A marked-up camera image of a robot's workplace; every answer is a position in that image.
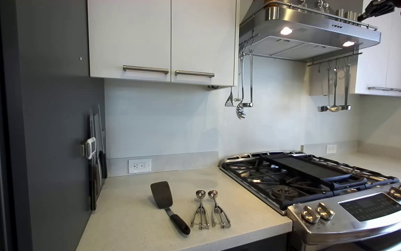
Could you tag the hanging ladles right rail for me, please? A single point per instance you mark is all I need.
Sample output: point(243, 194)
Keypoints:
point(334, 87)

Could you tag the white right upper cabinet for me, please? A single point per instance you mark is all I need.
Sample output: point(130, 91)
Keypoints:
point(380, 67)

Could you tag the left metal scoop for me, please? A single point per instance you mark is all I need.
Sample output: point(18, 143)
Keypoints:
point(200, 216)

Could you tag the metal scoop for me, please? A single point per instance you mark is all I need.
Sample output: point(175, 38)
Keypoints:
point(200, 216)
point(219, 216)

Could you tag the silver stove knob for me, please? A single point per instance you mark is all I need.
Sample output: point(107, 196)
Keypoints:
point(310, 215)

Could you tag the black griddle plate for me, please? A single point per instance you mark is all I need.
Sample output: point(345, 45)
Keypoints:
point(311, 169)

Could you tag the black oven control panel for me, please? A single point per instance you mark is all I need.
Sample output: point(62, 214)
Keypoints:
point(373, 207)

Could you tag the white upper cabinet left door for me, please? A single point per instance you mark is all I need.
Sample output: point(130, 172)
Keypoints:
point(130, 39)

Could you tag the white upper cabinet right door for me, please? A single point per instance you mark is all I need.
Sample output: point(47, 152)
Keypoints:
point(204, 41)

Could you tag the white wall outlet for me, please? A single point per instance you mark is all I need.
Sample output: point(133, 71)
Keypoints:
point(137, 166)

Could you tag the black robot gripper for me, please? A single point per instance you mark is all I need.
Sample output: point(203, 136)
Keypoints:
point(380, 7)

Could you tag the knives on magnetic strip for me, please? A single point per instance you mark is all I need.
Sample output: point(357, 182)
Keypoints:
point(91, 151)

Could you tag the black spatula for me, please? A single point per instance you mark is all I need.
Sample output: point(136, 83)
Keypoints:
point(164, 200)

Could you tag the stainless steel gas stove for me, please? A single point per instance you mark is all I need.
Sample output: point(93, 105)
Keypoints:
point(334, 205)

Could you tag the right metal scoop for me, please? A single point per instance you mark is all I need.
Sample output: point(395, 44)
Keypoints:
point(219, 216)

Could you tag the white cabinet door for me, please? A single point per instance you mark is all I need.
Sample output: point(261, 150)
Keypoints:
point(204, 41)
point(130, 39)

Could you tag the stainless steel range hood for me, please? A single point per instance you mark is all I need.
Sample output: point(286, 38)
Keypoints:
point(303, 30)

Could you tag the hanging utensils left of hood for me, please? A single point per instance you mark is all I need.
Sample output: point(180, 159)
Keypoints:
point(242, 95)

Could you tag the black cast iron grate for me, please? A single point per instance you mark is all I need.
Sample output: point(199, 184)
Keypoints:
point(281, 187)

